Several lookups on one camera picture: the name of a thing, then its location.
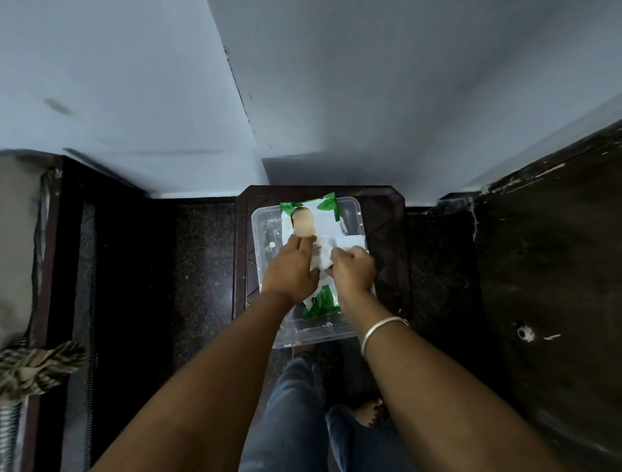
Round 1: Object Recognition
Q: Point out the person's left hand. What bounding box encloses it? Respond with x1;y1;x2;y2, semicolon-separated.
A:
260;235;320;305

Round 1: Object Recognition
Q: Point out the person's right hand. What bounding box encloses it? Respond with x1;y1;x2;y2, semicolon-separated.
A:
326;245;378;308

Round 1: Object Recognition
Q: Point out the white wet wipe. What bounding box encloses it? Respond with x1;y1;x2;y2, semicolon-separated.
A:
330;234;366;254

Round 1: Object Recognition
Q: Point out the green white wet wipes packet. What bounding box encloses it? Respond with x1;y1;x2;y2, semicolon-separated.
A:
279;193;342;321

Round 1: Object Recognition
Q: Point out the person's right forearm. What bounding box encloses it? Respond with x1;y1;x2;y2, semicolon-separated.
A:
338;288;570;472

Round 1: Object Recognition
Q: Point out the person's left forearm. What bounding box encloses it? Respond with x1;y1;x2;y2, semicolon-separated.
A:
90;290;312;472

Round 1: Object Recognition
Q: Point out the clear plastic container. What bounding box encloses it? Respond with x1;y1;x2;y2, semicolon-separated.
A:
251;196;378;350

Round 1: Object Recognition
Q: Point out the dark wooden stool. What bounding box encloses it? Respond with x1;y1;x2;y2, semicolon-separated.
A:
232;185;414;323

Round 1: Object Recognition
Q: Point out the silver bangle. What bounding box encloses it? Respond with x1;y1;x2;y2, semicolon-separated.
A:
361;316;412;360

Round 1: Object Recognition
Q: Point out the person's bare foot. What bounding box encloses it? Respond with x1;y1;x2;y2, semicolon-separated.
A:
354;398;386;429

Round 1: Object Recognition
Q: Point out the person's left leg in jeans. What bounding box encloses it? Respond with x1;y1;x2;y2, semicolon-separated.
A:
238;354;332;472

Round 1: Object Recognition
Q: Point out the person's leg in jeans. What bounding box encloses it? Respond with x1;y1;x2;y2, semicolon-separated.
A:
238;354;332;472
326;405;420;472

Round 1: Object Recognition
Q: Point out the person's right leg in jeans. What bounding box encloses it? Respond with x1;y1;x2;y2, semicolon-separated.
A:
326;405;420;472

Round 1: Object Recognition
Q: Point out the dark wooden door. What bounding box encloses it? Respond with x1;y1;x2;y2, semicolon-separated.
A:
437;119;622;472

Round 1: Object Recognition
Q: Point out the beige curtain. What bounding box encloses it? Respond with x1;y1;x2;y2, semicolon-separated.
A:
0;155;51;352

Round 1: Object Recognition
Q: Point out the striped cloth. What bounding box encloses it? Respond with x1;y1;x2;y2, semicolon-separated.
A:
0;340;88;398

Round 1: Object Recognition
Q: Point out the dark wooden door frame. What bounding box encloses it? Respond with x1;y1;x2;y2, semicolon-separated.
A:
22;156;176;472

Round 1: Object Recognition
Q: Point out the grey ribbed hose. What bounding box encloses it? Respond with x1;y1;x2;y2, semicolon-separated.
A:
0;398;24;472

